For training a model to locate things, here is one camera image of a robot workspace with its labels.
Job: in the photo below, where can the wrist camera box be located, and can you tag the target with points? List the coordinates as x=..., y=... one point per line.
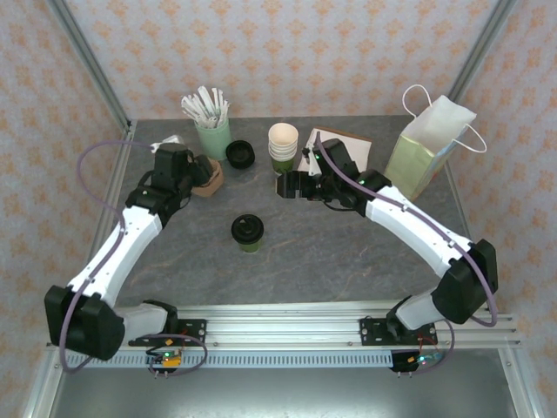
x=311, y=167
x=172, y=140

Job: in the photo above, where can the green paper gift bag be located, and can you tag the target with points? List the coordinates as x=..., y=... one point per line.
x=413, y=157

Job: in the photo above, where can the green straw holder cup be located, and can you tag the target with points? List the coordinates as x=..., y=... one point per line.
x=213, y=141

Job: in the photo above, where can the grey metal sheet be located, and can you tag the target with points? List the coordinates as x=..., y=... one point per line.
x=278, y=392

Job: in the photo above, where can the black plastic cup lid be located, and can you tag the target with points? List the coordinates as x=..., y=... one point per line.
x=247, y=227

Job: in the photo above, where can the green paper coffee cup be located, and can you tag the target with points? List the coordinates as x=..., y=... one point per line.
x=251, y=247

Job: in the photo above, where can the white napkin stack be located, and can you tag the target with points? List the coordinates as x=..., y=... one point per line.
x=361, y=150

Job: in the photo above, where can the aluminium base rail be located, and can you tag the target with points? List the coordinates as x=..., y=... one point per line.
x=283, y=331

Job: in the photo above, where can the paper cup stack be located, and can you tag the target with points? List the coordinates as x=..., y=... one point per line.
x=283, y=148

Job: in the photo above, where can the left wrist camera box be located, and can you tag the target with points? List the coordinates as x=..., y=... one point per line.
x=172, y=140

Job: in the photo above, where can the aluminium frame post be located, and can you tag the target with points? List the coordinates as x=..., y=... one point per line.
x=41, y=387
x=87, y=56
x=483, y=43
x=518, y=387

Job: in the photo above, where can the white wrapped straw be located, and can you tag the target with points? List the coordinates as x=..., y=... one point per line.
x=196, y=104
x=224, y=111
x=189, y=109
x=216, y=98
x=204, y=96

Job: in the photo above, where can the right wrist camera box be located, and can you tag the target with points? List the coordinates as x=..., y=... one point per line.
x=311, y=167

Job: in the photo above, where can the small circuit board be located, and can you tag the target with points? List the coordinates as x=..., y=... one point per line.
x=167, y=359
x=420, y=360

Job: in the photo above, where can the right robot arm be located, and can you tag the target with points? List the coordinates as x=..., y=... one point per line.
x=418, y=231

